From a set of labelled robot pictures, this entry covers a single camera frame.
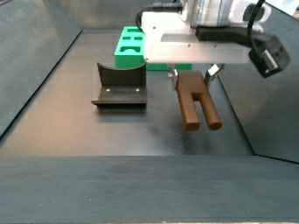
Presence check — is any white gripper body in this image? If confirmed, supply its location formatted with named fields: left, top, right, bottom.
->
left=141, top=12, right=248, bottom=64

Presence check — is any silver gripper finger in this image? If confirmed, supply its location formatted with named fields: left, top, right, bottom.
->
left=204, top=64, right=224, bottom=86
left=168, top=64, right=178, bottom=89

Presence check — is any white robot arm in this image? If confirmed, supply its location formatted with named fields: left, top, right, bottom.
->
left=134, top=0, right=270, bottom=83

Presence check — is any green foam shape board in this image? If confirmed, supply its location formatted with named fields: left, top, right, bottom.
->
left=113, top=25, right=192, bottom=72

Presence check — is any black curved fixture stand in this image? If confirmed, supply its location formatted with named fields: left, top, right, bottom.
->
left=90, top=63, right=146, bottom=107

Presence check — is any black camera cable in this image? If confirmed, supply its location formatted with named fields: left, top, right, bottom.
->
left=134, top=0, right=269, bottom=56

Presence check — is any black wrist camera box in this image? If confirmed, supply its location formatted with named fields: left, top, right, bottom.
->
left=248, top=33, right=290, bottom=78

